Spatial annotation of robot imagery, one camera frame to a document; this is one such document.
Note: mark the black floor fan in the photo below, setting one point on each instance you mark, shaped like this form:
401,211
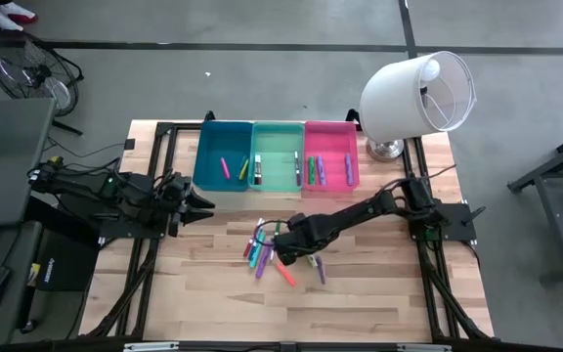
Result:
34,73

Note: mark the orange highlighter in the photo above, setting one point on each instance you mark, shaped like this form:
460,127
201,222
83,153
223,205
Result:
286,275

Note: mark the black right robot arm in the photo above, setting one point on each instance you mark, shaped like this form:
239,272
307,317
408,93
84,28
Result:
359,210

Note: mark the black computer box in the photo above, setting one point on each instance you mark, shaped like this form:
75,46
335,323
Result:
66,264

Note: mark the yellow-green Sharpie highlighter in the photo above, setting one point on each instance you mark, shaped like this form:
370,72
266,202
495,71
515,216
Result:
312,260

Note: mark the pink highlighter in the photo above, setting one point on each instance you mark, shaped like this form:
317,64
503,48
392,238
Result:
225,167

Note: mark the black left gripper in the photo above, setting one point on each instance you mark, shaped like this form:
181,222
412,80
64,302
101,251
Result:
174,200

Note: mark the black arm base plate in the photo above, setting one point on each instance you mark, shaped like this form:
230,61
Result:
130,230
457,220

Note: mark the purple Sharpie highlighter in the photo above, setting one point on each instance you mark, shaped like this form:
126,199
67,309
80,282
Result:
320,170
349,168
263,261

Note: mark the blue plastic bin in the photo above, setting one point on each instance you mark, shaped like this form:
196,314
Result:
218,142

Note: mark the blue violet highlighter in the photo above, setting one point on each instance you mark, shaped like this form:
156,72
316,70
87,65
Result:
321,271

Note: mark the black table clamp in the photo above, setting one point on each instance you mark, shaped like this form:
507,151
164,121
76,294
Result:
209,116

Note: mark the black Expo marker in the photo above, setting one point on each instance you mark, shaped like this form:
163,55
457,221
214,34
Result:
256,168

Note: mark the green Sharpie highlighter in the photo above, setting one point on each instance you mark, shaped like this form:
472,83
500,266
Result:
311,170

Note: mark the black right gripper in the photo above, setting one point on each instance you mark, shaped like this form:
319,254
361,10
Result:
293,239

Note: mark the teal plastic bin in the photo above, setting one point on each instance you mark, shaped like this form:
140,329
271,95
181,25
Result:
276,142

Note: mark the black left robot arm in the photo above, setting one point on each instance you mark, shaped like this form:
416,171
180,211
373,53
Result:
91,186

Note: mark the small black square pad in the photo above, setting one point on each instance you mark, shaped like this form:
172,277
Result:
129,145

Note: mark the pink plastic bin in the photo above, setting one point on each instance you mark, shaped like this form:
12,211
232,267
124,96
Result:
333,142

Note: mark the person's shoe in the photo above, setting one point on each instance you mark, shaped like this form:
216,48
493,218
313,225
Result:
17,12
5,23

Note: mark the green Expo marker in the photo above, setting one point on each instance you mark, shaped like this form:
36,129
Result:
275,230

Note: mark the teal highlighter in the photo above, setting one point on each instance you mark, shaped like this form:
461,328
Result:
257,251

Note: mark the black metal stand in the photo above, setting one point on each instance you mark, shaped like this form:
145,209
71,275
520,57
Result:
557,220

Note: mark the yellow highlighter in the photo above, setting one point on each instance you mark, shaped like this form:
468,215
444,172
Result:
243,168

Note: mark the silver lamp white shade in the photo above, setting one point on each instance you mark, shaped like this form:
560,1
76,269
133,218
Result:
399,98

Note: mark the brown Expo marker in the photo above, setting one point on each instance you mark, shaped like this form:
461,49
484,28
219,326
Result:
260,168

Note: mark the thin plum Expo marker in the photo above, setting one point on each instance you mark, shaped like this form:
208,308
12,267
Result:
297,167

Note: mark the silver metal bracket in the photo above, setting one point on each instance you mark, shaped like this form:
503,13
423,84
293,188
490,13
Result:
152,346
423,347

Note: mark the black aluminium table frame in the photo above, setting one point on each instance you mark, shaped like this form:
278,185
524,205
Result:
164,128

